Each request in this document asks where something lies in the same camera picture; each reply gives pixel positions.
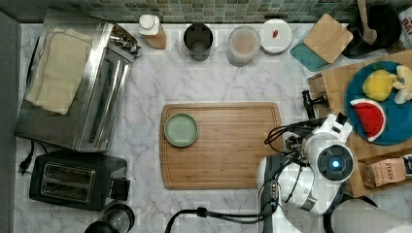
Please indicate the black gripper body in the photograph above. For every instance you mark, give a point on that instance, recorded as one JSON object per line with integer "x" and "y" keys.
{"x": 309, "y": 103}

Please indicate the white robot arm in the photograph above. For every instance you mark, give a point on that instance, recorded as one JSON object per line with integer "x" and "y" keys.
{"x": 312, "y": 175}

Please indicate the plush watermelon slice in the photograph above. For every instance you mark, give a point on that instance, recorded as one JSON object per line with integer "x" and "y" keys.
{"x": 372, "y": 117}

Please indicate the plush yellow corn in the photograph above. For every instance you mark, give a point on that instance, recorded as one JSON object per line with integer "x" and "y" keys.
{"x": 378, "y": 85}

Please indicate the teal box with bamboo lid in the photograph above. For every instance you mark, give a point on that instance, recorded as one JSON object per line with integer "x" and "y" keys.
{"x": 323, "y": 44}

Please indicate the wooden spoon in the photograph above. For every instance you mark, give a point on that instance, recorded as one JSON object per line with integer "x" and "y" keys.
{"x": 369, "y": 34}

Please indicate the blue round plate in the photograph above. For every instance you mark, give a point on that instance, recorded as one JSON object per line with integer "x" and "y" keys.
{"x": 398, "y": 125}

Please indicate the plush peeled banana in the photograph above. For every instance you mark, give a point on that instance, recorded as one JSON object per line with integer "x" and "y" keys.
{"x": 403, "y": 84}

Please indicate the clear cereal container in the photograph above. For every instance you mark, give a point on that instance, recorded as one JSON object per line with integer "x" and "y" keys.
{"x": 243, "y": 45}

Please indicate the stash tea box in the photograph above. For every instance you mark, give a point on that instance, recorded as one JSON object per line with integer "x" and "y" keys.
{"x": 387, "y": 171}

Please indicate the black utensil pot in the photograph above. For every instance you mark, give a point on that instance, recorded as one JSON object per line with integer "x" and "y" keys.
{"x": 384, "y": 21}

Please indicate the large bamboo cutting board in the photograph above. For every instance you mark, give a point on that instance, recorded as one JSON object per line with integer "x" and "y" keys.
{"x": 228, "y": 148}

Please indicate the dark grey cup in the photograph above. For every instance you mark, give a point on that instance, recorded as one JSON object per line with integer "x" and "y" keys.
{"x": 198, "y": 39}

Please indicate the green ceramic bowl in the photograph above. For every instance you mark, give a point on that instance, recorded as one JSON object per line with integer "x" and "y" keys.
{"x": 180, "y": 130}

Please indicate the orange juice bottle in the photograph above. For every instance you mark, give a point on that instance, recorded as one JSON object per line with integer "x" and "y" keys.
{"x": 151, "y": 29}

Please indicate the glass blender jar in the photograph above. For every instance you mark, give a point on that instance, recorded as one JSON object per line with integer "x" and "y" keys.
{"x": 119, "y": 218}

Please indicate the silver toaster oven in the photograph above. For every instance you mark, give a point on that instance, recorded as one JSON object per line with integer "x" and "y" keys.
{"x": 90, "y": 121}

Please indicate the black two-slot toaster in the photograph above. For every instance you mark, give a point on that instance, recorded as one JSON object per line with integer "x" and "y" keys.
{"x": 80, "y": 180}

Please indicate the beige folded cloth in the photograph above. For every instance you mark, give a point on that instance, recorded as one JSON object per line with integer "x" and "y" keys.
{"x": 60, "y": 70}

